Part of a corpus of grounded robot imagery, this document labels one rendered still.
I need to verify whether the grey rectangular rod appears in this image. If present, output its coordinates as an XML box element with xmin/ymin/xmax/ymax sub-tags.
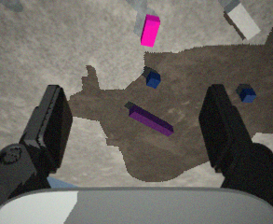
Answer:
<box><xmin>224</xmin><ymin>0</ymin><xmax>261</xmax><ymax>40</ymax></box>

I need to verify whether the purple rod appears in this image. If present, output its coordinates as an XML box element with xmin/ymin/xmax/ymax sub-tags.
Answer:
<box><xmin>129</xmin><ymin>105</ymin><xmax>173</xmax><ymax>136</ymax></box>

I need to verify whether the magenta rectangular block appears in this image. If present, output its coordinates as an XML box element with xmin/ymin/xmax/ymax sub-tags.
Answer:
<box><xmin>141</xmin><ymin>14</ymin><xmax>160</xmax><ymax>47</ymax></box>

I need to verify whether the small blue block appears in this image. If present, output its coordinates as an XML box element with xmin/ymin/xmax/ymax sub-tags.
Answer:
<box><xmin>239</xmin><ymin>89</ymin><xmax>256</xmax><ymax>103</ymax></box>
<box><xmin>146</xmin><ymin>71</ymin><xmax>161</xmax><ymax>89</ymax></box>

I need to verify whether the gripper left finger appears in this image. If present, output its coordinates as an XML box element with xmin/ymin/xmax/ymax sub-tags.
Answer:
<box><xmin>0</xmin><ymin>85</ymin><xmax>73</xmax><ymax>205</ymax></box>

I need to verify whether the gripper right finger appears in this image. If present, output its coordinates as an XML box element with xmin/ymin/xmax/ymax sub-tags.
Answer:
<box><xmin>198</xmin><ymin>84</ymin><xmax>273</xmax><ymax>206</ymax></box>

